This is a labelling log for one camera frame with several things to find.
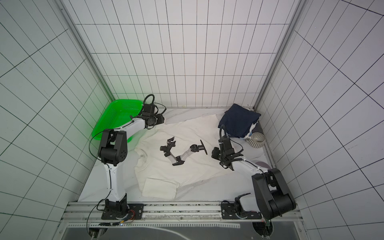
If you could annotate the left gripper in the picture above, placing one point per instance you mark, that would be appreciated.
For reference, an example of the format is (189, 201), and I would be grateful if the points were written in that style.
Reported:
(169, 147)

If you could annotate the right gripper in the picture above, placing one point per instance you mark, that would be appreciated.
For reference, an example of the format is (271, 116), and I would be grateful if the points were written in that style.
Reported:
(226, 154)

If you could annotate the green plastic basket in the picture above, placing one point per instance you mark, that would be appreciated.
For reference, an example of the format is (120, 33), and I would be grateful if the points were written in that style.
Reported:
(118, 113)

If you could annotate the white t shirt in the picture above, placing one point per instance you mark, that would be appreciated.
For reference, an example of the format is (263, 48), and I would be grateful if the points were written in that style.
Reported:
(176, 155)

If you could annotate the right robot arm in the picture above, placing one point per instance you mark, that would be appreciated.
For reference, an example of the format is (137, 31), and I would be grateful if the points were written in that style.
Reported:
(271, 196)

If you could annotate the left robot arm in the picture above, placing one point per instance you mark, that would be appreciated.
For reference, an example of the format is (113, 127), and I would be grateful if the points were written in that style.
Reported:
(113, 150)

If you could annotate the folded navy t shirt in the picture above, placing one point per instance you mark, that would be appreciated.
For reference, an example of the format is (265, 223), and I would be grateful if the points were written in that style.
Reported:
(238, 121)

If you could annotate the ribbed white cup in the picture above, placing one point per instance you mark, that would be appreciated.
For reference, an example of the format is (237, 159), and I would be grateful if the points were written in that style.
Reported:
(256, 140)

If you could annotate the grey round dish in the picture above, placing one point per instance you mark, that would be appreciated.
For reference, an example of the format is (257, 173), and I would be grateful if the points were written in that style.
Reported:
(263, 165)

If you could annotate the folded light blue shirt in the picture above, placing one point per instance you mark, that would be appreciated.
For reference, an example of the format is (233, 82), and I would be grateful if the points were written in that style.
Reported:
(255, 128)

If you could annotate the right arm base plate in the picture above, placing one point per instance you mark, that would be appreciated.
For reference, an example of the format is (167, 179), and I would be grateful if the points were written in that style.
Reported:
(234, 211)

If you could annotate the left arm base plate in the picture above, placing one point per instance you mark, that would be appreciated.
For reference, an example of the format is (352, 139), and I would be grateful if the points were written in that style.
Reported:
(128, 212)

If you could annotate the aluminium mounting rail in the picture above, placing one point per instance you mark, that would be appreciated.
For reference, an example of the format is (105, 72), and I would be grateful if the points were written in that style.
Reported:
(85, 216)

